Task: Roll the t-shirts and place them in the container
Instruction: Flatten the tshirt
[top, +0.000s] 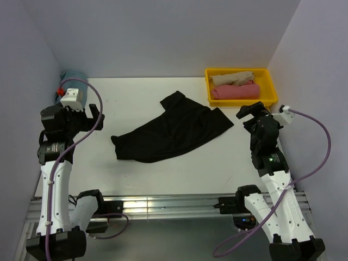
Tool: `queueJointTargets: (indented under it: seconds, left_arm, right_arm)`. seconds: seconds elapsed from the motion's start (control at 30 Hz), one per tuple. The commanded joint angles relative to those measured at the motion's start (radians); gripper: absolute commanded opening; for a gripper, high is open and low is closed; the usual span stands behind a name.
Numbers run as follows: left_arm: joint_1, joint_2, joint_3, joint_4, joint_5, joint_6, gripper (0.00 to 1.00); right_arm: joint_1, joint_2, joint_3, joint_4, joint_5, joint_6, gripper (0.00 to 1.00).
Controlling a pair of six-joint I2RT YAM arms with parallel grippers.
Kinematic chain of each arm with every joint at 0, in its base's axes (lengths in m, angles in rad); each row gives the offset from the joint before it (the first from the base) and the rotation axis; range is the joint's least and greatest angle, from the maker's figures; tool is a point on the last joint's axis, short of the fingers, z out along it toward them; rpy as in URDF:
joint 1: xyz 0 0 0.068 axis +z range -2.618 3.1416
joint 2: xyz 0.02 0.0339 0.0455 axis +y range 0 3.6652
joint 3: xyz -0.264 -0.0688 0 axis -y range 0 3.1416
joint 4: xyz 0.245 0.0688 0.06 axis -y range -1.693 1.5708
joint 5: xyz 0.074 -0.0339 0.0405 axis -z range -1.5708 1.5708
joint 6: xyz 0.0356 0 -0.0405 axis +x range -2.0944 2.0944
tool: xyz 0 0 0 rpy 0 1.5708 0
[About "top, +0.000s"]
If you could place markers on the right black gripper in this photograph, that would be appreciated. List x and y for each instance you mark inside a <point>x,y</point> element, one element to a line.
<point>253,109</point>

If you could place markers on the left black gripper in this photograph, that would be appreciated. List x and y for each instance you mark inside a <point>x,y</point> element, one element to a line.
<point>81,113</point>

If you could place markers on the black t-shirt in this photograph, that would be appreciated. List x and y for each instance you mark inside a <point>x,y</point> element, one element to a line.
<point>184,126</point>

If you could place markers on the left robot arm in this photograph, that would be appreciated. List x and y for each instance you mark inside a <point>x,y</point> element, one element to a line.
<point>61,234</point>

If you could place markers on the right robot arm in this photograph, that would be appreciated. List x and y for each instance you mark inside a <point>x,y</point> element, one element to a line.
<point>284,224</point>

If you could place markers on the pink rolled t-shirt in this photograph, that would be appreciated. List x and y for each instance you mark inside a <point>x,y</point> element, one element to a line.
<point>235,92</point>

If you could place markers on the yellow plastic bin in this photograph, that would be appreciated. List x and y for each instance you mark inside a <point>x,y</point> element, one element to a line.
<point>261,77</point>

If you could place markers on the beige rolled t-shirt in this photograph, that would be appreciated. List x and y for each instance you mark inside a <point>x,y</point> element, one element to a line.
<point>239,78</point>

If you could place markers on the blue crumpled t-shirt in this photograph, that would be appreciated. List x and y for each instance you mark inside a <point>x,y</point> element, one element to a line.
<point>83,88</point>

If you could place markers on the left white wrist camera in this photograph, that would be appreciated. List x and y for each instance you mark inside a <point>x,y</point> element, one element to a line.
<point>71,98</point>

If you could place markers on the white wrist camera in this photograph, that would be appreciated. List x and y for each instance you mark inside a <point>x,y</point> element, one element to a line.
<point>71,98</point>
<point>284,116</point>

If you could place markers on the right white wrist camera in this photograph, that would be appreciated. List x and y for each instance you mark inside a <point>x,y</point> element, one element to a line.
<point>284,116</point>

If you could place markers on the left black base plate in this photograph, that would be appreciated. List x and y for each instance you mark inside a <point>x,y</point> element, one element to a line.
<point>113,209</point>

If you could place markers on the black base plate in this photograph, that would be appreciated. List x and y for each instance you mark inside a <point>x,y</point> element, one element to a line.
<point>227,205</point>
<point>113,209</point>

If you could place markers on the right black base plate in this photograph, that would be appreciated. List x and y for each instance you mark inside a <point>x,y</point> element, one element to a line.
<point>227,205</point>

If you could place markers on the aluminium mounting rail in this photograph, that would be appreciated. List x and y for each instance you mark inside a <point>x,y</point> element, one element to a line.
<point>164,206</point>

